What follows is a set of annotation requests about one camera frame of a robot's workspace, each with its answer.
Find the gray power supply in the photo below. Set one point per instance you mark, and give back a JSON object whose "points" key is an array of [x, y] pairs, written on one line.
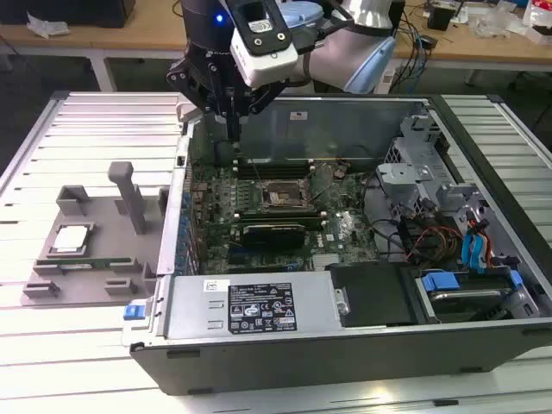
{"points": [[194, 310]]}

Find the white case sticker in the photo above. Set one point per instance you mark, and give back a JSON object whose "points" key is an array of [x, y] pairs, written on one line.
{"points": [[298, 115]]}

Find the gray parts rack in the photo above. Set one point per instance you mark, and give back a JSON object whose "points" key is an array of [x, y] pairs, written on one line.
{"points": [[99, 215]]}

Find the clear plastic bags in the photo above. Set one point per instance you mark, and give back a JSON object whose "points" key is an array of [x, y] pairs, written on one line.
{"points": [[491, 21]]}

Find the green motherboard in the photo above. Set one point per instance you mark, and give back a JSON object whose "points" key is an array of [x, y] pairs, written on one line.
{"points": [[215, 241]]}

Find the blue disk carrier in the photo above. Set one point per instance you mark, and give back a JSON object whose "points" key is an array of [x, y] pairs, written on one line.
{"points": [[440, 282]]}

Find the black open PC case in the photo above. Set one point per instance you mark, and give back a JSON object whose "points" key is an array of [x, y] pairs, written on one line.
{"points": [[302, 358]]}

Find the silver CPU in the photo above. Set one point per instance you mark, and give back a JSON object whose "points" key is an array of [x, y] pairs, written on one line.
{"points": [[71, 239]]}

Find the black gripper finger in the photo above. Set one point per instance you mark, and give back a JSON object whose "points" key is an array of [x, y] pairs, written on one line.
{"points": [[190, 84], [259, 101]]}

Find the silver finned heatsink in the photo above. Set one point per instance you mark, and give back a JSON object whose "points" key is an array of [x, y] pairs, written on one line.
{"points": [[325, 259]]}

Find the black plastic shroud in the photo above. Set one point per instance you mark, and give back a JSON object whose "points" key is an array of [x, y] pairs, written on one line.
{"points": [[375, 297]]}

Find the CPU socket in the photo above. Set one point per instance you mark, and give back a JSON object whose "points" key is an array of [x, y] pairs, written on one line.
{"points": [[280, 200]]}

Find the small black adapter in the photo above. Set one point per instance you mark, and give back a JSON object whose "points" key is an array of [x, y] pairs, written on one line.
{"points": [[429, 42]]}

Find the wooden desk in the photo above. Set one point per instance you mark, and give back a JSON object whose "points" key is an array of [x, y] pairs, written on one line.
{"points": [[142, 26]]}

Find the green RAM stick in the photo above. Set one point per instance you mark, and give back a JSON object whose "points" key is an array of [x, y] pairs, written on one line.
{"points": [[86, 262]]}

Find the blue case latch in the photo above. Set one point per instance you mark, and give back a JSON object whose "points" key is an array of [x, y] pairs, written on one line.
{"points": [[133, 311]]}

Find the white crumpled plastic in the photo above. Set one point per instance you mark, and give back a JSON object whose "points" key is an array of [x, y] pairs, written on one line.
{"points": [[47, 26]]}

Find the metal drive cage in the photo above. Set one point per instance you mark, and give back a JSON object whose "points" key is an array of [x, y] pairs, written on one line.
{"points": [[401, 177]]}

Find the black tower computer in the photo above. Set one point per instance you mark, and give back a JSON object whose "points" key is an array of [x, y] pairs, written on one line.
{"points": [[399, 15]]}

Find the thin metal locking lever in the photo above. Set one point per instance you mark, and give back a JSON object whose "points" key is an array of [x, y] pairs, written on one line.
{"points": [[257, 171]]}

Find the small black box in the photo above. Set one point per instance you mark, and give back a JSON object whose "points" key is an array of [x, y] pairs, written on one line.
{"points": [[440, 19]]}

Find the black RAM slot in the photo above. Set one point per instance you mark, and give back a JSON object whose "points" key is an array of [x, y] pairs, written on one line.
{"points": [[310, 219], [280, 211], [280, 215], [280, 165], [280, 170], [315, 224], [280, 161], [280, 175]]}

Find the red and white bag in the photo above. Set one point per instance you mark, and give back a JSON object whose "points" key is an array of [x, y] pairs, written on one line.
{"points": [[539, 17]]}

